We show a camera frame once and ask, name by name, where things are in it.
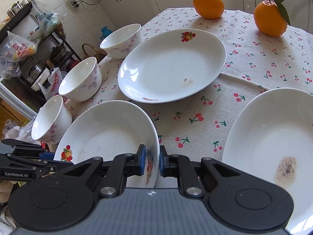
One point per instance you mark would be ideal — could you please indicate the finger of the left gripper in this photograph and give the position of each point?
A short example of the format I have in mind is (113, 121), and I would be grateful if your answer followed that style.
(16, 168)
(25, 149)

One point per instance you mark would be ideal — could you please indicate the white power strip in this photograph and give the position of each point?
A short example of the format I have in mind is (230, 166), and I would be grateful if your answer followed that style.
(73, 3)

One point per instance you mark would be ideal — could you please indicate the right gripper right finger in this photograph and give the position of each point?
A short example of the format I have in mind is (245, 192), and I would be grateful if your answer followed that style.
(194, 179)

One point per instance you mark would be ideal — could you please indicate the orange with leaf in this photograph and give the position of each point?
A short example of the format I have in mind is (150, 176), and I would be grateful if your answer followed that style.
(271, 17)

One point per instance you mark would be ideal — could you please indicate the orange without leaf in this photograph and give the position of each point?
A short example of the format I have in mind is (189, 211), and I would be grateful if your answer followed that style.
(209, 9)

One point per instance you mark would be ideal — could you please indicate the left gloved hand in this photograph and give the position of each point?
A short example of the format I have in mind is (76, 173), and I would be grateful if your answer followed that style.
(6, 189)

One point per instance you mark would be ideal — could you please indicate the white bowl pink flowers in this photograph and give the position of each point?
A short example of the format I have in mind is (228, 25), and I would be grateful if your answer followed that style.
(122, 41)

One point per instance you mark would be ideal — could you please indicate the white plate with fruit print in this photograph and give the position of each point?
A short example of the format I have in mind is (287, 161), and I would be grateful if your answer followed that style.
(109, 129)

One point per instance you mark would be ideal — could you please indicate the black metal shelf rack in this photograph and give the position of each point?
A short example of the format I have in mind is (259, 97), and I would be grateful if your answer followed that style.
(53, 49)

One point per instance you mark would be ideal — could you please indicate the wicker basket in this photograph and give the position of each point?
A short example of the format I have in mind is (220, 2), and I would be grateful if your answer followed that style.
(88, 50)

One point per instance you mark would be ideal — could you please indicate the blue thermos jug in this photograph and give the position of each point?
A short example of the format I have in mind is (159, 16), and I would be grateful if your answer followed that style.
(105, 32)

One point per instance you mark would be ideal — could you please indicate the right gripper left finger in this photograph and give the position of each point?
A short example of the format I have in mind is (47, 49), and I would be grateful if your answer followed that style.
(108, 178)

